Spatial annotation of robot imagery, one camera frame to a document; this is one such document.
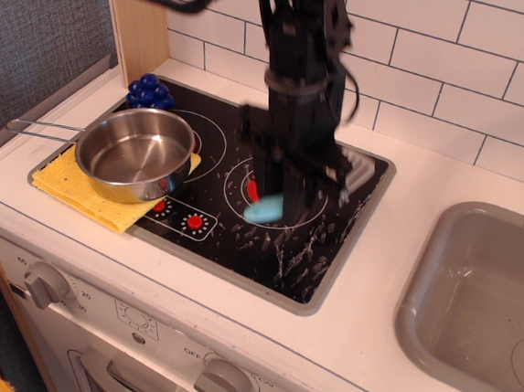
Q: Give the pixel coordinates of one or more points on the blue toy grapes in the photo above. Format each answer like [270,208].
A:
[149,92]

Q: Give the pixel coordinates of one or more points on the stainless steel pot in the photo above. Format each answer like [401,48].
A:
[132,156]

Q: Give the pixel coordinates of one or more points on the yellow folded cloth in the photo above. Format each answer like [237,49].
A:
[63,179]

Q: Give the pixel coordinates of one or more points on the grey oven knob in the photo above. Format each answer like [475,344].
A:
[222,376]
[45,285]

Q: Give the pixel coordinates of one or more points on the grey left oven knob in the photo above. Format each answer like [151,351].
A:
[45,285]

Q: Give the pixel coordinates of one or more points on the grey oven door handle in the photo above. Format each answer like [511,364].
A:
[126,375]

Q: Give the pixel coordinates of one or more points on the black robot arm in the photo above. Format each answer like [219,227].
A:
[305,37]

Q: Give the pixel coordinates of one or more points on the grey sink basin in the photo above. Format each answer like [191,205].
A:
[461,319]

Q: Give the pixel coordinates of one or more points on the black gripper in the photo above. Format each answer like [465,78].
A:
[299,116]

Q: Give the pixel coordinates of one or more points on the grey right oven knob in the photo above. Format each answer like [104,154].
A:
[222,376]

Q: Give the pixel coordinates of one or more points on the blue handled grey spatula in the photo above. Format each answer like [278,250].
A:
[265,210]

